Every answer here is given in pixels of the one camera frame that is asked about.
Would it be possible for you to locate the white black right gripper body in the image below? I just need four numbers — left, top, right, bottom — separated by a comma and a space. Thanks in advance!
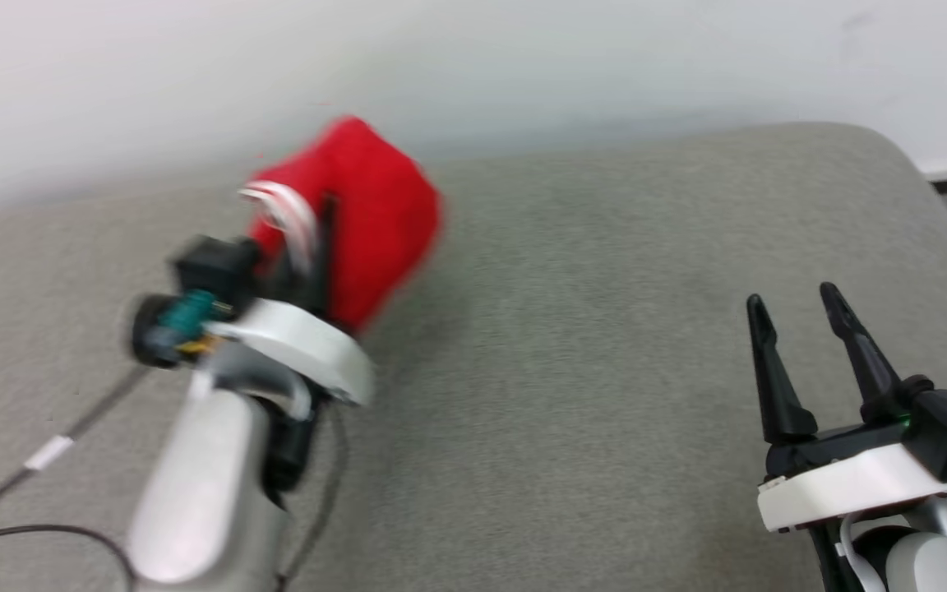
757, 409, 947, 534

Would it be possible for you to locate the thin black cable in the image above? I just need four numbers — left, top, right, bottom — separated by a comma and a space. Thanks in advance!
0, 525, 139, 592
275, 403, 351, 592

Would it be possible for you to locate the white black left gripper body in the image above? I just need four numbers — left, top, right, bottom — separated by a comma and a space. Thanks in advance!
209, 247, 376, 407

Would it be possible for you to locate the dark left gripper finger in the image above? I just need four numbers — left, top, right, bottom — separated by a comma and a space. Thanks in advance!
317, 192, 342, 318

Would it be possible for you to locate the red garment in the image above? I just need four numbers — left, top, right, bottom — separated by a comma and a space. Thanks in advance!
239, 115, 444, 336

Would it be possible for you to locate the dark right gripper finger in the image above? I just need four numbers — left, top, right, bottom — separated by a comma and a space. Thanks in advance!
746, 294, 819, 446
819, 282, 908, 425

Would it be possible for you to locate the black cable with white tag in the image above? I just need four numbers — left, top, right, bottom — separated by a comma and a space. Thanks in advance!
0, 366, 150, 531

